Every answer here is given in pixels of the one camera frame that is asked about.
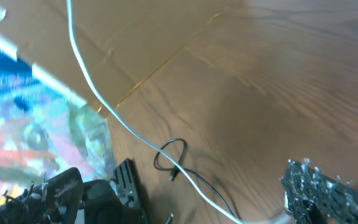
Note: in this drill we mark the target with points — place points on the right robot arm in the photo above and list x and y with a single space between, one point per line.
101 205

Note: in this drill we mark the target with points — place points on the cardboard panel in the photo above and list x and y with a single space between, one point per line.
121 41

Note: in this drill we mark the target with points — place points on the colourful painted backdrop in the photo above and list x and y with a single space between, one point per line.
43 133

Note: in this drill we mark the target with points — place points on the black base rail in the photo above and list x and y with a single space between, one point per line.
129 192

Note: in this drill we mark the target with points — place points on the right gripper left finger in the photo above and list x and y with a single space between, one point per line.
56 200

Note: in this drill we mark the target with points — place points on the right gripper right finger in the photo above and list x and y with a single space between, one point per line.
313 197

